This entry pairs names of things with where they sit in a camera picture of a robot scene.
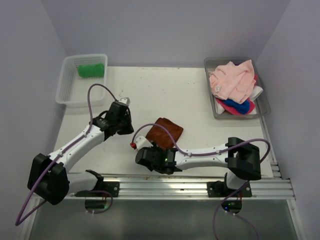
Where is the brown towel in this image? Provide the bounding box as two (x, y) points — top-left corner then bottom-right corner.
(146, 117), (184, 150)

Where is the green towel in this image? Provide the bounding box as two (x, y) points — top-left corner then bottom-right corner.
(77, 63), (105, 79)

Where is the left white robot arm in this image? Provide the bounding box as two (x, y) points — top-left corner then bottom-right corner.
(27, 98), (134, 205)

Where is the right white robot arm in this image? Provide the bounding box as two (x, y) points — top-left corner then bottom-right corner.
(131, 135), (262, 197)

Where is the white plastic basket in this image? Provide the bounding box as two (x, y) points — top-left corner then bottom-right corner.
(55, 54), (108, 108)

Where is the blue towel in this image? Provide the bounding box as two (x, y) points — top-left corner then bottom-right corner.
(223, 99), (250, 114)

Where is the light pink towel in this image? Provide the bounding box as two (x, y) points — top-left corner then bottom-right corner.
(209, 60), (257, 104)

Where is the grey plastic tray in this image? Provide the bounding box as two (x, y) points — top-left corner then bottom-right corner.
(204, 56), (271, 120)

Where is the white towel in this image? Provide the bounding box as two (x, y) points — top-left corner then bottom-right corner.
(214, 85), (263, 115)

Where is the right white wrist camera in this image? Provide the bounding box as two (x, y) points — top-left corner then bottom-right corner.
(130, 135), (153, 151)

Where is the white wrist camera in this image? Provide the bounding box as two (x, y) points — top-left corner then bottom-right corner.
(119, 97), (131, 106)
(130, 135), (153, 151)

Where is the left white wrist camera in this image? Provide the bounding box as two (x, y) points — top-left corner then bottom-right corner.
(119, 97), (131, 106)

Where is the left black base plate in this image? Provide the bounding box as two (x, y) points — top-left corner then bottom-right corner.
(75, 181), (120, 198)

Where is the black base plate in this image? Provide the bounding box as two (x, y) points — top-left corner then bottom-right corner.
(75, 181), (120, 198)
(206, 181), (253, 198)

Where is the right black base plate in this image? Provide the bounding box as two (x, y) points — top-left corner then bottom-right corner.
(206, 181), (253, 198)

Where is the aluminium mounting rail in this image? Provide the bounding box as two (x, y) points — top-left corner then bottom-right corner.
(103, 174), (296, 200)

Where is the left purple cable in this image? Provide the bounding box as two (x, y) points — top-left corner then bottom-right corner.
(15, 83), (118, 226)

